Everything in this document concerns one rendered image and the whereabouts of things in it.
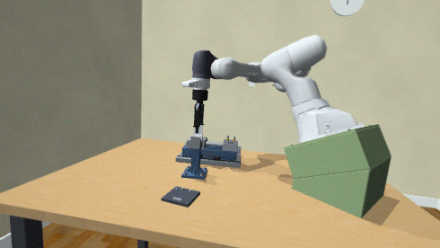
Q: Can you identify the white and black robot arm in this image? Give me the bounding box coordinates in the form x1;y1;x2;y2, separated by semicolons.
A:
182;35;365;143

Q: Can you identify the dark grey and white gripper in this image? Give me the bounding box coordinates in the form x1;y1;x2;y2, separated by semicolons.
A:
192;89;208;134

